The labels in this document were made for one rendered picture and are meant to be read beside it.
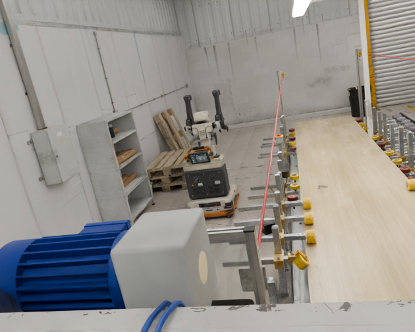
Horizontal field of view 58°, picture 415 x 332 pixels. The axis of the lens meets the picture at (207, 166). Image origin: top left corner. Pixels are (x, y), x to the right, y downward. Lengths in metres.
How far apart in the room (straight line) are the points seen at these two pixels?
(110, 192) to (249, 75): 6.59
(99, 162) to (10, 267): 4.71
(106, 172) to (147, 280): 4.82
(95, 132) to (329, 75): 7.29
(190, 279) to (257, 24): 10.53
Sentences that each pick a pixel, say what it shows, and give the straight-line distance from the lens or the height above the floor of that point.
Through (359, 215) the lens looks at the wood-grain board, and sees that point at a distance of 2.67.
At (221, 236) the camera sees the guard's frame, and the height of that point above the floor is 1.74.
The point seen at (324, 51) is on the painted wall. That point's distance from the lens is 10.84.
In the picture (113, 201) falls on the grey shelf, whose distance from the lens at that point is 5.36.
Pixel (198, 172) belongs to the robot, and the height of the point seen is 0.66.
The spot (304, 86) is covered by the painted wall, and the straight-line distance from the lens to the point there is 10.87.
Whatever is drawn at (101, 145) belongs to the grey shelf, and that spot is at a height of 1.23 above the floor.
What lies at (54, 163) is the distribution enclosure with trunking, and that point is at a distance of 4.45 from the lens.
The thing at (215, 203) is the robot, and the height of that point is 0.24.
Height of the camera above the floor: 2.04
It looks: 15 degrees down
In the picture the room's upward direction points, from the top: 11 degrees counter-clockwise
